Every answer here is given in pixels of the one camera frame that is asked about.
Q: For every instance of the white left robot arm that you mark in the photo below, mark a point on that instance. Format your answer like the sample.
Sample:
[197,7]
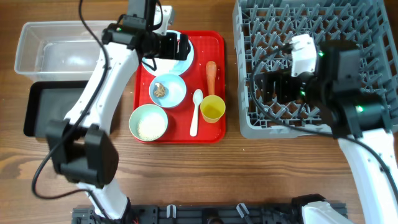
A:
[80,147]

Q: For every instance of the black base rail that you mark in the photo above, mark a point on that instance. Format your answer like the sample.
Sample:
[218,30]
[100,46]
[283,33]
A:
[271,213]

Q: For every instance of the white rice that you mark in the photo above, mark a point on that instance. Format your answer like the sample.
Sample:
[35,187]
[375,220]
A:
[151,127]

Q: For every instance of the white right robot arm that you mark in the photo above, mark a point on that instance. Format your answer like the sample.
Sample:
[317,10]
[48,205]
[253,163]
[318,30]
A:
[360,121]

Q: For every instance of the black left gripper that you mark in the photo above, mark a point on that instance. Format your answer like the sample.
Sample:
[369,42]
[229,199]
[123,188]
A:
[170,51]

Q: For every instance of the grey dishwasher rack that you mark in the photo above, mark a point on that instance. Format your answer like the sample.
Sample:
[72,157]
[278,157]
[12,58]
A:
[261,26]

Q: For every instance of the black tray bin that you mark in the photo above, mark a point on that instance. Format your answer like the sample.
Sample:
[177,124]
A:
[47,101]

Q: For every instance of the small light blue bowl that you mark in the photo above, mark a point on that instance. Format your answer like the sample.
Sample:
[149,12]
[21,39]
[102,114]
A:
[175,90]

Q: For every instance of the red serving tray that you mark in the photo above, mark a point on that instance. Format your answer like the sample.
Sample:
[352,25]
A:
[208,45]

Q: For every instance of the white plastic spoon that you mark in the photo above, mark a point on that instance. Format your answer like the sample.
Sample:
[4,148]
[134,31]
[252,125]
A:
[197,99]

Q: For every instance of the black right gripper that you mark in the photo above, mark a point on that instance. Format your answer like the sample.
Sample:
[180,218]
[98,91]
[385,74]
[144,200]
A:
[268,88]

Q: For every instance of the green bowl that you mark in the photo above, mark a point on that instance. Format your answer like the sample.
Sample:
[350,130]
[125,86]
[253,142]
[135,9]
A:
[141,112]

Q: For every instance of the orange carrot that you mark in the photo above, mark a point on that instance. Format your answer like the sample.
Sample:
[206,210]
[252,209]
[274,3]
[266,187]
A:
[211,70]

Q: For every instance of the yellow plastic cup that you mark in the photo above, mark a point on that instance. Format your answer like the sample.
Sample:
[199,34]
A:
[212,108]

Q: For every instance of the large light blue plate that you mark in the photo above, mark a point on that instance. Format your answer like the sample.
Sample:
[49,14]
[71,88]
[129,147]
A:
[158,66]

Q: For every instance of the brown food scrap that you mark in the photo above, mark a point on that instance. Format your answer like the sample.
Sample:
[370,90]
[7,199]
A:
[160,90]

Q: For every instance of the clear plastic bin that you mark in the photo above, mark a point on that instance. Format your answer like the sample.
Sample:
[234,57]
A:
[56,51]

